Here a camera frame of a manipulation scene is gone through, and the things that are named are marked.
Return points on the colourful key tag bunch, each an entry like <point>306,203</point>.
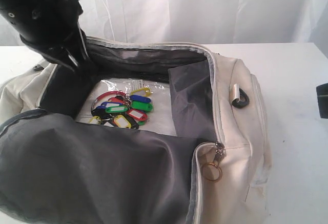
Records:
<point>122,110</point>

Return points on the cream duffel bag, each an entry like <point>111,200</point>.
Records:
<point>55,169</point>

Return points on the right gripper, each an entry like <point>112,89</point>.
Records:
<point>322,99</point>

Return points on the white backdrop curtain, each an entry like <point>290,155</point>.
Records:
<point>207,21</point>

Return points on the clear plastic wrapped package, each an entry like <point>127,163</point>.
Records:
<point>159,120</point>

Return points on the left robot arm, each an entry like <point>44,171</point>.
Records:
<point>50,28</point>

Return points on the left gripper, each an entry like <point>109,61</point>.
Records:
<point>70,53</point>

